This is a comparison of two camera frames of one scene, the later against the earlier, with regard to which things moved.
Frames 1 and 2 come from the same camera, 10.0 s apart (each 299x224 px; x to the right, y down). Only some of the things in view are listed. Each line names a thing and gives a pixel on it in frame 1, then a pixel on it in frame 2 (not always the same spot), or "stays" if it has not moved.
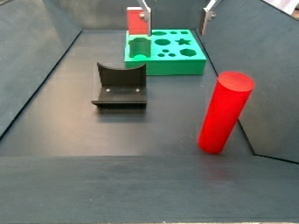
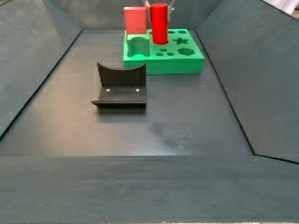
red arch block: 138,25 stays
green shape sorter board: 170,52 stays
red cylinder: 235,86 → 161,21
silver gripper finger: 209,16 → 171,6
